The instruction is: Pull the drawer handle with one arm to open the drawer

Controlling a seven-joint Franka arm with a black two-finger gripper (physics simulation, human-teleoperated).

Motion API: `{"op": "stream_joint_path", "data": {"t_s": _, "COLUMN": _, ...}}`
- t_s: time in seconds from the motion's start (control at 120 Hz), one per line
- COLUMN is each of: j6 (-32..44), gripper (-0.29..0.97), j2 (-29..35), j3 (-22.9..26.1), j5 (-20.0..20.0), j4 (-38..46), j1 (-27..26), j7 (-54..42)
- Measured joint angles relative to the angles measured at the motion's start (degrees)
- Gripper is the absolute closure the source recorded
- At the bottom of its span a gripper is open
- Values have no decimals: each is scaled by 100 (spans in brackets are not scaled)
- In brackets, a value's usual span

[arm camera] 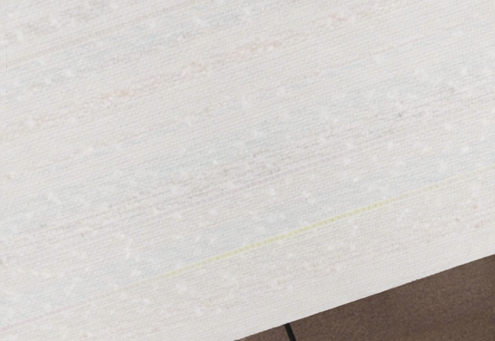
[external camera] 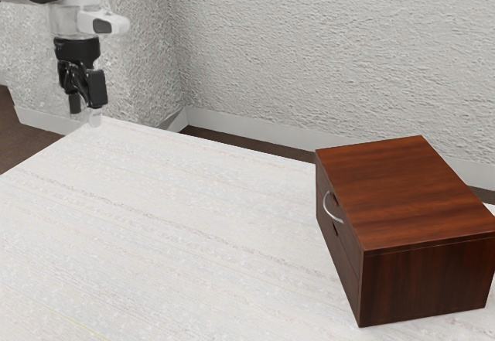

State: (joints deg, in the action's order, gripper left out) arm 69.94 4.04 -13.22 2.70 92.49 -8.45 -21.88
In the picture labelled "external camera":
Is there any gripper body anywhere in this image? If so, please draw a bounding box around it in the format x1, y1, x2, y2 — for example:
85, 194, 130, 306
53, 36, 103, 64

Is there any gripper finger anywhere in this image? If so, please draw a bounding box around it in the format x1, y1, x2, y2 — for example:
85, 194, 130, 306
75, 61, 108, 128
56, 60, 83, 115

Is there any brown wooden drawer cabinet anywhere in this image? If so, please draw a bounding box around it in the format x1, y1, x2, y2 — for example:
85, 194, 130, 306
314, 135, 495, 329

